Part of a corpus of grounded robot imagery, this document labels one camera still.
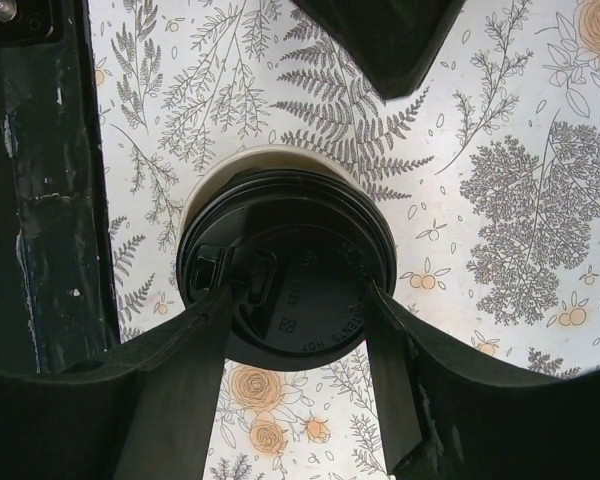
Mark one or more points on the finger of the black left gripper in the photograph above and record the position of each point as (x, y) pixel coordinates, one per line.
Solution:
(393, 42)

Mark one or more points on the white paper coffee cup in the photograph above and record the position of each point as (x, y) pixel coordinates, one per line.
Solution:
(267, 157)

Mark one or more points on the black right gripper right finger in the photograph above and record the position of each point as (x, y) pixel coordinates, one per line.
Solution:
(448, 411)

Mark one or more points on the black plastic cup lid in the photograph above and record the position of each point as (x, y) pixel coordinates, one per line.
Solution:
(297, 250)

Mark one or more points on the floral patterned table mat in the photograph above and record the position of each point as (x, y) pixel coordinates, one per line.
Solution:
(488, 175)

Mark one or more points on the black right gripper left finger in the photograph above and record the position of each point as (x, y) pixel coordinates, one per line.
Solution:
(143, 410)

